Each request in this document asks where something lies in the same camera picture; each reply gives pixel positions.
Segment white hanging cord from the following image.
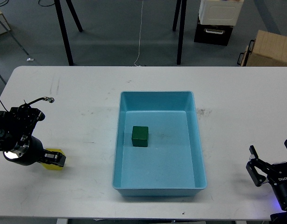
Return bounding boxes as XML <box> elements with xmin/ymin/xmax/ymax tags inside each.
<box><xmin>133</xmin><ymin>0</ymin><xmax>144</xmax><ymax>67</ymax></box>

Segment light blue plastic box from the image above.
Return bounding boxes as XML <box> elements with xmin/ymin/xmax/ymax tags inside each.
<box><xmin>113</xmin><ymin>91</ymin><xmax>207</xmax><ymax>196</ymax></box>

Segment green block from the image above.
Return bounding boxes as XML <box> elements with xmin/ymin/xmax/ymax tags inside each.
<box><xmin>131</xmin><ymin>126</ymin><xmax>149</xmax><ymax>147</ymax></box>

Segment white storage crate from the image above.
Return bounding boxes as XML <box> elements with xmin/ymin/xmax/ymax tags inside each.
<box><xmin>198</xmin><ymin>0</ymin><xmax>244</xmax><ymax>26</ymax></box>

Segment black table legs left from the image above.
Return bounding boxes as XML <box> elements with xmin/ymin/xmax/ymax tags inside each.
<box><xmin>54</xmin><ymin>0</ymin><xmax>83</xmax><ymax>66</ymax></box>

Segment wooden cabinet with metal legs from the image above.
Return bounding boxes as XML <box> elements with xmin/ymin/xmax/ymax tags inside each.
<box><xmin>0</xmin><ymin>10</ymin><xmax>29</xmax><ymax>56</ymax></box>

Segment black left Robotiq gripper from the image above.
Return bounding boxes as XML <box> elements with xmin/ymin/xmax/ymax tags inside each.
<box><xmin>3</xmin><ymin>136</ymin><xmax>66</xmax><ymax>167</ymax></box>

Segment cardboard box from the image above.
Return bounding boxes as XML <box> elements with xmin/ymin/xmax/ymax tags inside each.
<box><xmin>237</xmin><ymin>30</ymin><xmax>287</xmax><ymax>67</ymax></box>

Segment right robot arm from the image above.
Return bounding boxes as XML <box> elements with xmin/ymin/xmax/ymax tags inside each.
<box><xmin>246</xmin><ymin>145</ymin><xmax>287</xmax><ymax>224</ymax></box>

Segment yellow block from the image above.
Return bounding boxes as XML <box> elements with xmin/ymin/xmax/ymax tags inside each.
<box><xmin>41</xmin><ymin>148</ymin><xmax>65</xmax><ymax>170</ymax></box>

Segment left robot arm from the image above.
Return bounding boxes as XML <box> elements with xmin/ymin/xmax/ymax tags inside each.
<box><xmin>0</xmin><ymin>97</ymin><xmax>66</xmax><ymax>169</ymax></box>

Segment black table legs right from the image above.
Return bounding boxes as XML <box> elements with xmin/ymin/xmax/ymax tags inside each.
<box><xmin>172</xmin><ymin>0</ymin><xmax>187</xmax><ymax>65</ymax></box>

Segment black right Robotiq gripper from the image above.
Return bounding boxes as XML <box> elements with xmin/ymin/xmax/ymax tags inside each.
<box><xmin>246</xmin><ymin>140</ymin><xmax>287</xmax><ymax>211</ymax></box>

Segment black table legs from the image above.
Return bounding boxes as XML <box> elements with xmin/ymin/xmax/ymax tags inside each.
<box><xmin>172</xmin><ymin>0</ymin><xmax>187</xmax><ymax>65</ymax></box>
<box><xmin>54</xmin><ymin>0</ymin><xmax>83</xmax><ymax>66</ymax></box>

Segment black storage box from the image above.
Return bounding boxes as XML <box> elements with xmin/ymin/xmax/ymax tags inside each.
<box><xmin>194</xmin><ymin>19</ymin><xmax>233</xmax><ymax>46</ymax></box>

